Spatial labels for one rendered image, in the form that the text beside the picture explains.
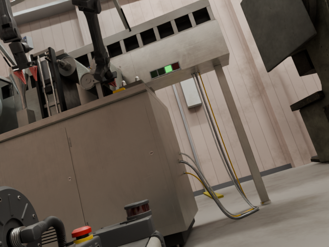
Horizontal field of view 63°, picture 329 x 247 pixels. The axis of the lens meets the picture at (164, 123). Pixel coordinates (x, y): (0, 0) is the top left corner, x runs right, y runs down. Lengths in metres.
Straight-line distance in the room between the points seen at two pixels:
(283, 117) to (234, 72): 1.15
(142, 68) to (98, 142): 0.88
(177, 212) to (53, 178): 0.73
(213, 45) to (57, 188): 1.48
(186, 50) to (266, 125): 3.07
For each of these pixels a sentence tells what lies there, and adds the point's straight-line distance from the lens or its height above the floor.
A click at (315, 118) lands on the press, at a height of 0.59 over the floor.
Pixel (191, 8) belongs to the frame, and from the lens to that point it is 2.35.
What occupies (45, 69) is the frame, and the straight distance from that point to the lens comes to 2.05.
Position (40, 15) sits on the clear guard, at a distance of 2.54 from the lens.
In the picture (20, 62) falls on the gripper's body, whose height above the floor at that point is 1.12.
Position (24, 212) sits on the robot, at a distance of 0.52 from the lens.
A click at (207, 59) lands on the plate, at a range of 2.13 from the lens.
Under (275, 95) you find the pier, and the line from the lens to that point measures 5.00.
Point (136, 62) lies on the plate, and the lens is 2.24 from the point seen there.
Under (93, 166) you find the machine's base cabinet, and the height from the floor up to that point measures 0.55.
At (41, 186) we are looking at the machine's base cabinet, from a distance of 1.72.
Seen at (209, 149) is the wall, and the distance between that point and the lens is 4.68.
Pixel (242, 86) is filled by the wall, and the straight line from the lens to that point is 5.05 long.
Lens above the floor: 0.35
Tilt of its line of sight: 12 degrees up
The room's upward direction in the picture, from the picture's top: 16 degrees counter-clockwise
